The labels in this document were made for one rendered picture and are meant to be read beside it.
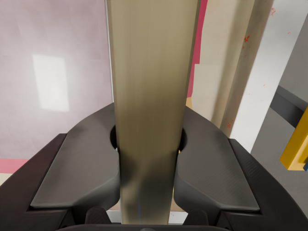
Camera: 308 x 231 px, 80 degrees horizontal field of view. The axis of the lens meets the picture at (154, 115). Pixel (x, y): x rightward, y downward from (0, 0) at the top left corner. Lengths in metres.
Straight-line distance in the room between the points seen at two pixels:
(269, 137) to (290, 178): 0.61
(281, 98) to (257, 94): 0.26
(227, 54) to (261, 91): 0.06
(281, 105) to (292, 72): 1.06
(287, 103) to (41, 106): 0.47
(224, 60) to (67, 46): 0.19
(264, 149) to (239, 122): 1.58
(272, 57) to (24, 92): 0.31
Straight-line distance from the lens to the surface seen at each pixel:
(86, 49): 0.25
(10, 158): 0.40
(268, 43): 0.23
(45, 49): 0.27
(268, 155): 1.91
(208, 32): 0.24
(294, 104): 0.48
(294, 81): 1.59
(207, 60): 0.25
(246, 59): 0.25
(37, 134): 0.34
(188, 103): 0.27
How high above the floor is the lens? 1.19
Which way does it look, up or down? 60 degrees down
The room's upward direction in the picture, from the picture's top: 178 degrees clockwise
